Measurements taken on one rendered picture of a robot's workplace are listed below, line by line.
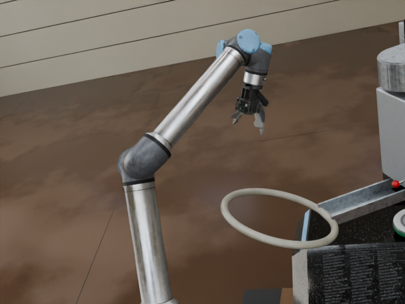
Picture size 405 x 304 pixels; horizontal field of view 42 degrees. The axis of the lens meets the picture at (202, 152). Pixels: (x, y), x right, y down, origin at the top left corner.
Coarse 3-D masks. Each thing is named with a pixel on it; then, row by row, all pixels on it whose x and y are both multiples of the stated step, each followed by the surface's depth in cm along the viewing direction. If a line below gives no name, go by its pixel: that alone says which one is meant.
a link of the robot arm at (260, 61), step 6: (264, 42) 210; (264, 48) 204; (270, 48) 205; (252, 54) 203; (258, 54) 204; (264, 54) 205; (270, 54) 206; (252, 60) 204; (258, 60) 205; (264, 60) 206; (246, 66) 209; (252, 66) 207; (258, 66) 206; (264, 66) 207; (252, 72) 207; (258, 72) 207; (264, 72) 208
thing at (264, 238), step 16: (240, 192) 232; (256, 192) 236; (272, 192) 238; (224, 208) 213; (320, 208) 229; (240, 224) 202; (336, 224) 215; (272, 240) 195; (288, 240) 196; (320, 240) 200
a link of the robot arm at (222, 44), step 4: (220, 40) 202; (224, 40) 202; (228, 40) 198; (220, 44) 201; (224, 44) 200; (216, 48) 206; (220, 48) 201; (216, 52) 206; (220, 52) 201; (216, 56) 206; (248, 60) 204; (244, 64) 205
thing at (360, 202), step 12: (384, 180) 235; (348, 192) 232; (360, 192) 233; (372, 192) 235; (384, 192) 235; (396, 192) 225; (324, 204) 229; (336, 204) 231; (348, 204) 232; (360, 204) 230; (372, 204) 223; (384, 204) 225; (336, 216) 219; (348, 216) 221; (360, 216) 223
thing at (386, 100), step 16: (384, 96) 217; (400, 96) 209; (384, 112) 221; (400, 112) 210; (384, 128) 225; (400, 128) 214; (384, 144) 230; (400, 144) 217; (384, 160) 234; (400, 160) 221; (400, 176) 226
